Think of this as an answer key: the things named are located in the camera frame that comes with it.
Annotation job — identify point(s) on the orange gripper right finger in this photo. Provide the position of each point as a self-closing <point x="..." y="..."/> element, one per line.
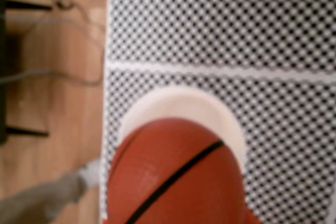
<point x="250" y="217"/>

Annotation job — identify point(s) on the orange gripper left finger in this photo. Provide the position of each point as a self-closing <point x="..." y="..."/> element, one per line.
<point x="104" y="221"/>

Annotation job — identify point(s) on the small orange basketball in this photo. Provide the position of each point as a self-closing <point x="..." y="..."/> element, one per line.
<point x="170" y="182"/>

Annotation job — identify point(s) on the white paper cup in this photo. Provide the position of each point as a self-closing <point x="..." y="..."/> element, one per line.
<point x="183" y="103"/>

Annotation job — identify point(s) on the small white object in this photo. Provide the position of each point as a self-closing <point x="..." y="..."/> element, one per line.
<point x="90" y="172"/>

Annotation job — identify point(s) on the black metal stand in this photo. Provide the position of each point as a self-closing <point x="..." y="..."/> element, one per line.
<point x="2" y="64"/>

